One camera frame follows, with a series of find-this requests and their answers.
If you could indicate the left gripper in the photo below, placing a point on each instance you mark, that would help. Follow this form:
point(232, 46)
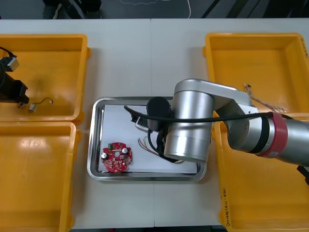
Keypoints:
point(10, 87)

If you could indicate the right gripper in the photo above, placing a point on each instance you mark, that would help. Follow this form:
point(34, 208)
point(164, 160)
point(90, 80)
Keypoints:
point(161, 142)

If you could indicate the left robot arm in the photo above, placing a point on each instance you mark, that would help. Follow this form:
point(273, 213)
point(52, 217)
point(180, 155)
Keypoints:
point(12, 63)

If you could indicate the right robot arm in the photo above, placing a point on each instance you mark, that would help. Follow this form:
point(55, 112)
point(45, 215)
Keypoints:
point(190, 120)

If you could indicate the steel tray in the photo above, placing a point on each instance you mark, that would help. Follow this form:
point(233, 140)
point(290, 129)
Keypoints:
point(149, 177)

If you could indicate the yellow-orange plastic bin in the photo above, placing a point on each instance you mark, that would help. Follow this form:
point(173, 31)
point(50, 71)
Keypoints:
point(36, 181)
point(253, 60)
point(48, 62)
point(253, 193)

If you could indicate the round red circuit board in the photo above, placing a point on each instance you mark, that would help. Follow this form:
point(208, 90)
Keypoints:
point(116, 163)

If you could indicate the white paper sheet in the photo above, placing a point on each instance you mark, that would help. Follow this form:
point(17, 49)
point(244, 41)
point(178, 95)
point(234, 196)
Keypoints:
point(116, 125)

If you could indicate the person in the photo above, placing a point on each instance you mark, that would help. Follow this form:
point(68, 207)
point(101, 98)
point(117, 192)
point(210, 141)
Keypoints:
point(72, 8)

